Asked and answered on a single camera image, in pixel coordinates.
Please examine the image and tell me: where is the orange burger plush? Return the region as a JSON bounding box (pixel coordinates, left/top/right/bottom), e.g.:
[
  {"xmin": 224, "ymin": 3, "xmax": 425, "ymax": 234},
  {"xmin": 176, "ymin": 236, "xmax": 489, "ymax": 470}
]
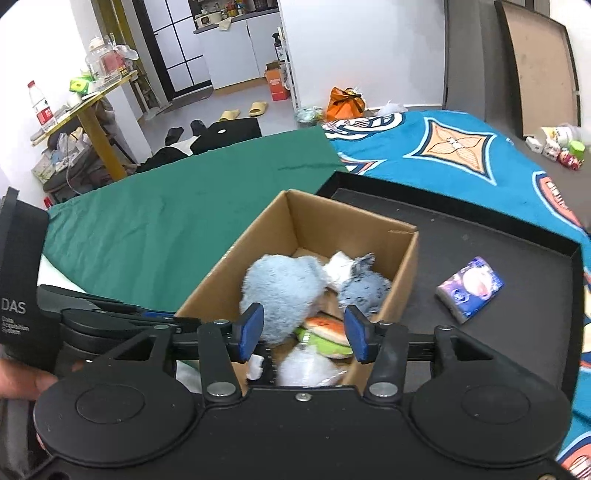
[{"xmin": 294, "ymin": 316, "xmax": 353, "ymax": 360}]

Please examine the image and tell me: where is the grey denim soft toy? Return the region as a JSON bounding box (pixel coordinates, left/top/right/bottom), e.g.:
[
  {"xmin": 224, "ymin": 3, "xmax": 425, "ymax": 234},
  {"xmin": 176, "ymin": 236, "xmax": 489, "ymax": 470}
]
[{"xmin": 338, "ymin": 253, "xmax": 392, "ymax": 317}]

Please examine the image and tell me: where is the white stuffing bag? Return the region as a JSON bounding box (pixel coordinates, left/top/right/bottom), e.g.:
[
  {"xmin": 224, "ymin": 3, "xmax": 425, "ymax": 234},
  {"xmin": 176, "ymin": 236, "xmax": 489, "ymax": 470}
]
[{"xmin": 276, "ymin": 344, "xmax": 348, "ymax": 388}]

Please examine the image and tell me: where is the light blue fluffy plush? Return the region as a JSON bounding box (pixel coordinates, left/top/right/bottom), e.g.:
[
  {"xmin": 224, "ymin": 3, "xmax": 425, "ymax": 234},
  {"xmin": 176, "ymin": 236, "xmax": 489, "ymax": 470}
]
[{"xmin": 239, "ymin": 254, "xmax": 329, "ymax": 346}]

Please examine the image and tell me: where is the person's left hand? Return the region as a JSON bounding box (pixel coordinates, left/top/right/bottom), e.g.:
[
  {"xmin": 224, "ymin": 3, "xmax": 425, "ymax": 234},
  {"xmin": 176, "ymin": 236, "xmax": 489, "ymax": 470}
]
[{"xmin": 0, "ymin": 359, "xmax": 58, "ymax": 401}]

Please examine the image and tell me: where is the purple tissue pack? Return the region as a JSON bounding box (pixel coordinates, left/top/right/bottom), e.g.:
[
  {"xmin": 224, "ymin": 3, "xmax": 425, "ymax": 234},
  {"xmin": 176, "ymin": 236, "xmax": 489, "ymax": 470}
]
[{"xmin": 436, "ymin": 256, "xmax": 504, "ymax": 324}]

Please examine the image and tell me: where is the green cloth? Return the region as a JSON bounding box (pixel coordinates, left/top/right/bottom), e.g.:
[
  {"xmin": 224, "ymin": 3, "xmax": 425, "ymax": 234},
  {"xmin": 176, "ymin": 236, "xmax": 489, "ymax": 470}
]
[{"xmin": 43, "ymin": 127, "xmax": 344, "ymax": 311}]

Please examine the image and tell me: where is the brown cardboard box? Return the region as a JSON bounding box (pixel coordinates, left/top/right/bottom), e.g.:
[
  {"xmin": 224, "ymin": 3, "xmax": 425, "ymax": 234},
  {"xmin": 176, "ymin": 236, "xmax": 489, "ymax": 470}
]
[{"xmin": 174, "ymin": 188, "xmax": 421, "ymax": 395}]

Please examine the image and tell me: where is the black tray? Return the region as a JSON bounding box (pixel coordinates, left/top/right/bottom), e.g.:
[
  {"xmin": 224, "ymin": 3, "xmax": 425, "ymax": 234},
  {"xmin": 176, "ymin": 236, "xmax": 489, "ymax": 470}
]
[{"xmin": 318, "ymin": 172, "xmax": 584, "ymax": 398}]

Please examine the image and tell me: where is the blue patterned blanket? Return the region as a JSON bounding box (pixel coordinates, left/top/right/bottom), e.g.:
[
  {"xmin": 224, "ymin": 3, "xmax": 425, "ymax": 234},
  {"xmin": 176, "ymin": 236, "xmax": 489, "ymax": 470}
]
[{"xmin": 321, "ymin": 109, "xmax": 591, "ymax": 480}]

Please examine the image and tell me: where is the black chair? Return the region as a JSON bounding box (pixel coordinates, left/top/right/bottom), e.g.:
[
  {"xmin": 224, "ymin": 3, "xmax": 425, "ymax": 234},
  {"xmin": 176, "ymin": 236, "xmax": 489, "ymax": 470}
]
[{"xmin": 190, "ymin": 118, "xmax": 262, "ymax": 155}]

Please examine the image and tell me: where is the yellow leg table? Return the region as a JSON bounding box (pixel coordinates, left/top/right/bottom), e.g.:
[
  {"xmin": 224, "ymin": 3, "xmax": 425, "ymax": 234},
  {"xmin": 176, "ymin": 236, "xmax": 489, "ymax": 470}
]
[{"xmin": 31, "ymin": 70, "xmax": 138, "ymax": 181}]

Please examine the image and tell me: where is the yellow slipper left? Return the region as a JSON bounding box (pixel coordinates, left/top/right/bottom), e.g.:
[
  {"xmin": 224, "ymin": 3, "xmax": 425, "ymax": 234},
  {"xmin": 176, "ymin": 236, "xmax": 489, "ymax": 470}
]
[{"xmin": 219, "ymin": 109, "xmax": 240, "ymax": 122}]

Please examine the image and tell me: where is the yellow slipper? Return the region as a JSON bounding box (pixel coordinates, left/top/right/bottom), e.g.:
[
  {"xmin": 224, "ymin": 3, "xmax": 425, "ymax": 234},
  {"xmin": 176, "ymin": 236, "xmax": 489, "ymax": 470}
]
[
  {"xmin": 219, "ymin": 109, "xmax": 240, "ymax": 122},
  {"xmin": 249, "ymin": 101, "xmax": 269, "ymax": 118}
]

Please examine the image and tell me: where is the white plastic bag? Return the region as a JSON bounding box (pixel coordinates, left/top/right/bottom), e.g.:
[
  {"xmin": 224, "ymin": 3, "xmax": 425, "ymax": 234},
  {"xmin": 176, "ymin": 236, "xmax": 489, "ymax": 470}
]
[{"xmin": 376, "ymin": 101, "xmax": 408, "ymax": 117}]

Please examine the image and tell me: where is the yellow slipper right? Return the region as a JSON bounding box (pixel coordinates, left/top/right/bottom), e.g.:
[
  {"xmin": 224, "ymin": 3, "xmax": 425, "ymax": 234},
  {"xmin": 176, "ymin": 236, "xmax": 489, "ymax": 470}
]
[{"xmin": 249, "ymin": 101, "xmax": 269, "ymax": 118}]

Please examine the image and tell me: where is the orange gift bag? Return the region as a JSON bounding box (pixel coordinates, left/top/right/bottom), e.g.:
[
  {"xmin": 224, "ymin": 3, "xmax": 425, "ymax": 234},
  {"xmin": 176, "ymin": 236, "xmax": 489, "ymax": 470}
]
[{"xmin": 325, "ymin": 87, "xmax": 366, "ymax": 122}]

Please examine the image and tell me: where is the glass jar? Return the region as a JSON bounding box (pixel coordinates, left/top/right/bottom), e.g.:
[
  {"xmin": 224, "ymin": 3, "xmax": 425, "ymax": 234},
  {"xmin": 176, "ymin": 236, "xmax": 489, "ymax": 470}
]
[{"xmin": 85, "ymin": 37, "xmax": 139, "ymax": 88}]

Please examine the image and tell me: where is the green lid jar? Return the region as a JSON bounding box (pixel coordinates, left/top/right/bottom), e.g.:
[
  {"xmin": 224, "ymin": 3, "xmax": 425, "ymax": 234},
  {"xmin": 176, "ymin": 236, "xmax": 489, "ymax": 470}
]
[{"xmin": 568, "ymin": 140, "xmax": 586, "ymax": 161}]

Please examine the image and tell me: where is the orange cardboard box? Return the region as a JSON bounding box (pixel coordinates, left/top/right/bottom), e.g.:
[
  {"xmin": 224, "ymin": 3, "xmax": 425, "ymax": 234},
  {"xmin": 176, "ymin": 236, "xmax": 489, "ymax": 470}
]
[{"xmin": 264, "ymin": 61, "xmax": 290, "ymax": 101}]

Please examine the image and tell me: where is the white kitchen cabinet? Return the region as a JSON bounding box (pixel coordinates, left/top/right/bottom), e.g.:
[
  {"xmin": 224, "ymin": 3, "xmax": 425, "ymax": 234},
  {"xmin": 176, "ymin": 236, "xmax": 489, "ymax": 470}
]
[{"xmin": 193, "ymin": 8, "xmax": 280, "ymax": 90}]

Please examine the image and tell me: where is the framed corkboard leaning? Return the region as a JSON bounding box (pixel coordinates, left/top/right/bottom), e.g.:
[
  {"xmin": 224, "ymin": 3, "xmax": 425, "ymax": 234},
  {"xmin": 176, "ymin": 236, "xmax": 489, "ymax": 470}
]
[{"xmin": 495, "ymin": 1, "xmax": 581, "ymax": 137}]

